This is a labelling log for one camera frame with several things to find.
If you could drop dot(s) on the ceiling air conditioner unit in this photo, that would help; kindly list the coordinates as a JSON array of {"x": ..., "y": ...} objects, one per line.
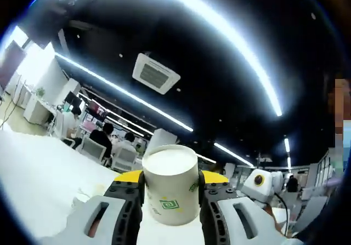
[{"x": 156, "y": 73}]

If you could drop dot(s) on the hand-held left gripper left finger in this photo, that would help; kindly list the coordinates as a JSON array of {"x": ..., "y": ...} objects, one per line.
[{"x": 123, "y": 212}]

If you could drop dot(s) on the person's right hand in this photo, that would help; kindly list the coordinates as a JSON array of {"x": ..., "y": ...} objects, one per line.
[{"x": 271, "y": 215}]

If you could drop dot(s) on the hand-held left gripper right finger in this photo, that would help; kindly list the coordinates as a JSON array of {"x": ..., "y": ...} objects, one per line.
[{"x": 219, "y": 212}]

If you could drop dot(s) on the white low cabinet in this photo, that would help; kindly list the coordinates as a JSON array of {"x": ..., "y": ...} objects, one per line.
[{"x": 38, "y": 109}]

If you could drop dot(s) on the wall screen with red picture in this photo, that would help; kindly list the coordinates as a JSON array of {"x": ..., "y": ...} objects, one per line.
[{"x": 97, "y": 110}]

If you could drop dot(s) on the white office chair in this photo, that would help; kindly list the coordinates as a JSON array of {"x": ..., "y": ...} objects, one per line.
[
  {"x": 124, "y": 160},
  {"x": 93, "y": 149}
]

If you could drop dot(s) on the potted green plant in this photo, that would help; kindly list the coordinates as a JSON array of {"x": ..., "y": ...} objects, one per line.
[{"x": 40, "y": 92}]

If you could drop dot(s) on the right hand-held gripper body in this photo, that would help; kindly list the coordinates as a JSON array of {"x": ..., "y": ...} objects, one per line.
[{"x": 263, "y": 190}]

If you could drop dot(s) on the grey office chair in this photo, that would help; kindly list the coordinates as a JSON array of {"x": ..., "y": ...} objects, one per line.
[{"x": 311, "y": 212}]

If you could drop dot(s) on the monitor with purple screen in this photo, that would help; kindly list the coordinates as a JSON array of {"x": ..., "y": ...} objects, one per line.
[{"x": 11, "y": 67}]

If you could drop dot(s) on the printed paper cup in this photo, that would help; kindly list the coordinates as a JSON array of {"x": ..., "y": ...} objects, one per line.
[{"x": 170, "y": 195}]

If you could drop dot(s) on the black monitor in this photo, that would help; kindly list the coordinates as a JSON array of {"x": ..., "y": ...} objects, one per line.
[{"x": 72, "y": 98}]

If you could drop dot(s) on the ceiling light strip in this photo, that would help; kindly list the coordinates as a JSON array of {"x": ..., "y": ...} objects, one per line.
[
  {"x": 123, "y": 92},
  {"x": 286, "y": 145},
  {"x": 233, "y": 154},
  {"x": 288, "y": 162},
  {"x": 257, "y": 64}
]

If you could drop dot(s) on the white table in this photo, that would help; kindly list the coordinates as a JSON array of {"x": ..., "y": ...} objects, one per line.
[{"x": 41, "y": 179}]

